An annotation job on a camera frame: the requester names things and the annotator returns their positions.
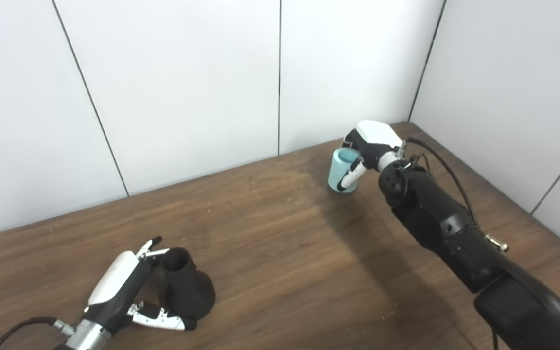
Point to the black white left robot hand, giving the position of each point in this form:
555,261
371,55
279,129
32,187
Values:
119,282

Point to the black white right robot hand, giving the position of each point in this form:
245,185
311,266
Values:
375,138

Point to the light blue cylinder cup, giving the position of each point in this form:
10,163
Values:
338,175

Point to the black flared nozzle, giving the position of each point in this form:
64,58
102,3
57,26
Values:
187,291

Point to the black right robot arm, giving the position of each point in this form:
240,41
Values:
435,214

